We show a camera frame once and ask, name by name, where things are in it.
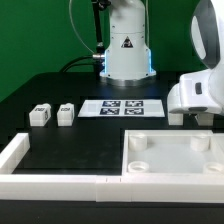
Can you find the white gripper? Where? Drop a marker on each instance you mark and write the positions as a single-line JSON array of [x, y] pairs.
[[191, 95]]

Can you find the white square table top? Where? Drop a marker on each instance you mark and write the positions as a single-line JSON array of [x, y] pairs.
[[173, 152]]

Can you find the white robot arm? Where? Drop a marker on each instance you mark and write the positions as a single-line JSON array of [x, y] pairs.
[[128, 59]]

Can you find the white marker sheet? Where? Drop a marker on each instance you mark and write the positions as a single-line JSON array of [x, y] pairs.
[[122, 108]]

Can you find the white U-shaped fence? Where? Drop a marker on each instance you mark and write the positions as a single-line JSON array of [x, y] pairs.
[[194, 188]]

